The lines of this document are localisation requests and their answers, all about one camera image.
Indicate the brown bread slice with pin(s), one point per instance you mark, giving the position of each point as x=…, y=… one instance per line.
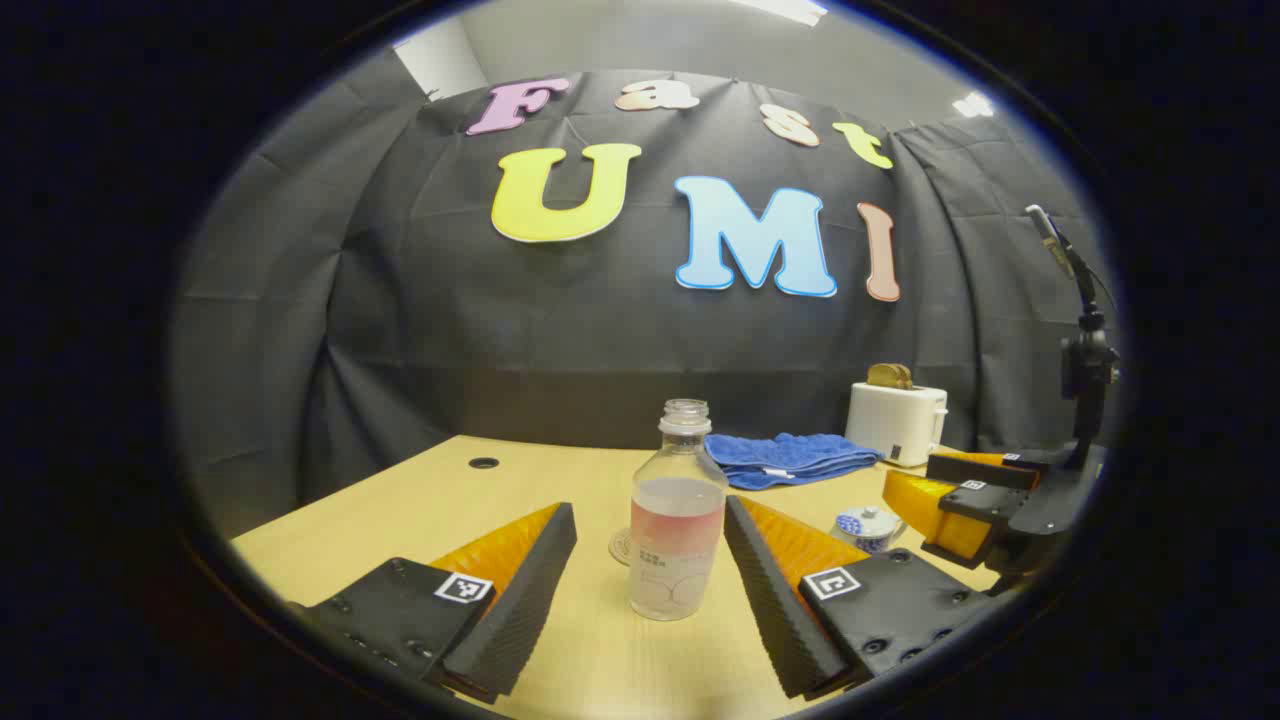
x=903, y=378
x=878, y=377

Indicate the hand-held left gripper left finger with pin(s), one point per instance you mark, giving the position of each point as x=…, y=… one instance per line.
x=520, y=610

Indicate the folded blue towel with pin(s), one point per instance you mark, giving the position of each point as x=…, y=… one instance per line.
x=790, y=455

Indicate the long ceiling light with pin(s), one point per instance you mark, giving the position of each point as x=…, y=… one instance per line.
x=790, y=10

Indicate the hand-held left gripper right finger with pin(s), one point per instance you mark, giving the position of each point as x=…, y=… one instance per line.
x=775, y=610

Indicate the white toaster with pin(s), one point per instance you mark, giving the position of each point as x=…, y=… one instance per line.
x=890, y=420

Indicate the clear water bottle pink label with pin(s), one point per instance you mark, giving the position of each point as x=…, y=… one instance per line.
x=678, y=540

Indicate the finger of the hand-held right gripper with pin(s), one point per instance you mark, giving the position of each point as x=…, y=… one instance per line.
x=990, y=500
x=980, y=472

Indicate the round brown coaster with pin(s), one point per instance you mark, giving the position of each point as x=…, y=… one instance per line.
x=620, y=548

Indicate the small ceiling light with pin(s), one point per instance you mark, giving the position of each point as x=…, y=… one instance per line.
x=972, y=104

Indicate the black backdrop cloth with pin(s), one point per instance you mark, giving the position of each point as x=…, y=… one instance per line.
x=560, y=330

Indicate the white blue patterned teacup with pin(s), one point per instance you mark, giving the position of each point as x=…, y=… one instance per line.
x=880, y=544

